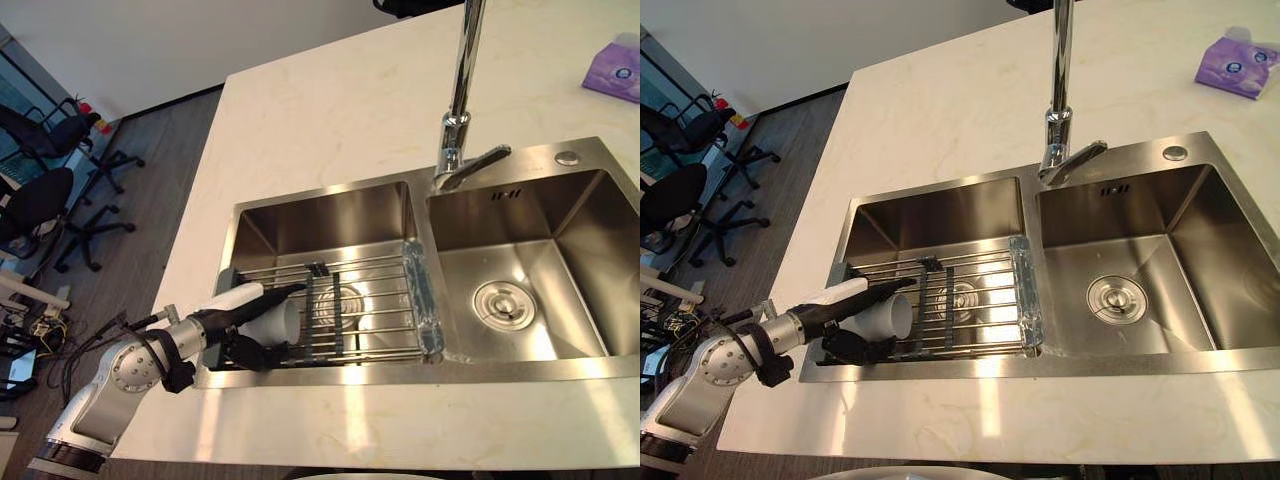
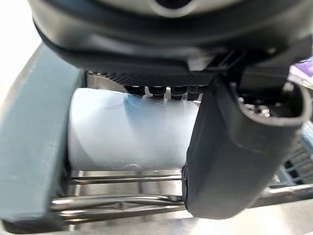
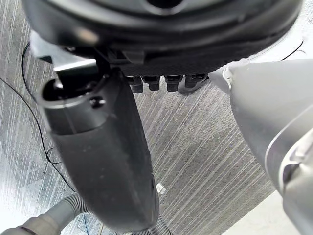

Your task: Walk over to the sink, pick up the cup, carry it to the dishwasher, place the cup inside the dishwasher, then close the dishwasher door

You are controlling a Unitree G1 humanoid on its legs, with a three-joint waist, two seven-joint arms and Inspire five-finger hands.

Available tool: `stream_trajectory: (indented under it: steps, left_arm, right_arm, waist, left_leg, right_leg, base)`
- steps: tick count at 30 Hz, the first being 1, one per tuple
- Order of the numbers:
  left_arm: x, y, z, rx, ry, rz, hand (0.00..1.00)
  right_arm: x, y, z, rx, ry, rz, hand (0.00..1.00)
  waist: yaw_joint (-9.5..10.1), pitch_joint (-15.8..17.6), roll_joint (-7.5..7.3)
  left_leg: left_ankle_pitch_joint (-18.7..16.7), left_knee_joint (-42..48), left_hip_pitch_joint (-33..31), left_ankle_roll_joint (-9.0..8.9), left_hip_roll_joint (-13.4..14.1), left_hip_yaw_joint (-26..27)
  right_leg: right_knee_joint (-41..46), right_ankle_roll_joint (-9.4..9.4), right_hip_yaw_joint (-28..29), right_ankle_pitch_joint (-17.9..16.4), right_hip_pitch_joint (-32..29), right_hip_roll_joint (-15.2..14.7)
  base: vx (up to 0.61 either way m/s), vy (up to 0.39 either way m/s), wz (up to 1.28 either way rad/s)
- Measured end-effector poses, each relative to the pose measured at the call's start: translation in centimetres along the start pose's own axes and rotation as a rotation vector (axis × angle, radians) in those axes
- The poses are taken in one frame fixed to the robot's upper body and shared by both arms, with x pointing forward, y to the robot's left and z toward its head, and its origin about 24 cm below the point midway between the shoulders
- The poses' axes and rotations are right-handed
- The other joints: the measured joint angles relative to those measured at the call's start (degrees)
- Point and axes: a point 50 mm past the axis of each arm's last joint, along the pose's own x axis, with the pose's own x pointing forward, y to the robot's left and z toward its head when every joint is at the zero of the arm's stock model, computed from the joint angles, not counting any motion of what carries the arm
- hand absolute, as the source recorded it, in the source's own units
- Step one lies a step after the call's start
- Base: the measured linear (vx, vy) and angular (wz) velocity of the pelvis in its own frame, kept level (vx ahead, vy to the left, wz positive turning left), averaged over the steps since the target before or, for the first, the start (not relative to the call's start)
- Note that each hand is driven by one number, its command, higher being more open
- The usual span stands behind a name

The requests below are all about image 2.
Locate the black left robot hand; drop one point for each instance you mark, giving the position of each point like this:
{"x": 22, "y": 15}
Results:
{"x": 151, "y": 41}

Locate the purple item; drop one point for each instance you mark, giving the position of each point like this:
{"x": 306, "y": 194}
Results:
{"x": 304, "y": 71}

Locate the blue-grey plastic basket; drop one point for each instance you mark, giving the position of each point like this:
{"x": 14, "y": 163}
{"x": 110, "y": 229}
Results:
{"x": 297, "y": 169}

